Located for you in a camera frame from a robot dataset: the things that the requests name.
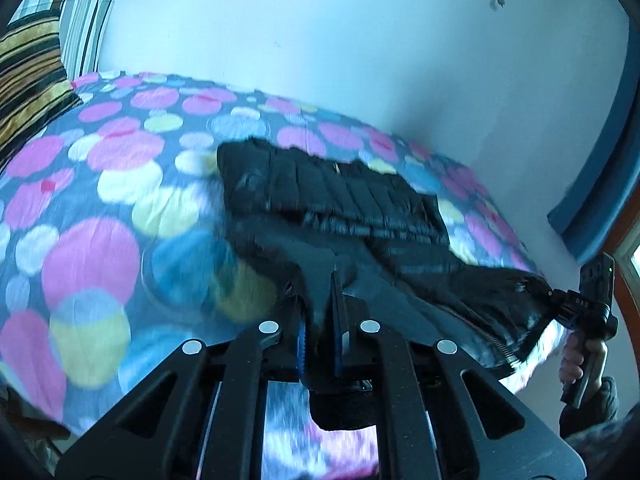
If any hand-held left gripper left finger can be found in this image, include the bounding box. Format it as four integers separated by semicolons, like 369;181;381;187
55;300;307;480

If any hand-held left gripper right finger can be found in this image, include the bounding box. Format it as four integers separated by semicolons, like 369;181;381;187
331;270;589;480

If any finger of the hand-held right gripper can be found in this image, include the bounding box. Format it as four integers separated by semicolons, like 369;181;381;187
542;287;568;311

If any black puffer jacket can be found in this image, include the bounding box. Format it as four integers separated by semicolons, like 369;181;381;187
216;137;556;433

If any person's right forearm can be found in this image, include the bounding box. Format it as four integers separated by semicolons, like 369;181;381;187
557;377;632;442

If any person's right hand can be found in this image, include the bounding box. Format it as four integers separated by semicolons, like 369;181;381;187
559;332;609;392

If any blue curtain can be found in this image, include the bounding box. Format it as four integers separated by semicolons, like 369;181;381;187
547;20;640;266

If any polka dot bed sheet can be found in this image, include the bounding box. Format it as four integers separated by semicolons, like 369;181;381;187
0;71;566;480

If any yellow black striped pillow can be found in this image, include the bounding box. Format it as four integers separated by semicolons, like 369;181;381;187
0;15;83;166

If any striped padded headboard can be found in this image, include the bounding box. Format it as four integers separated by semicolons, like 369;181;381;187
10;0;116;81

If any wooden window frame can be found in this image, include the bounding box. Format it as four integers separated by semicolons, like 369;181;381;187
602;220;640;341

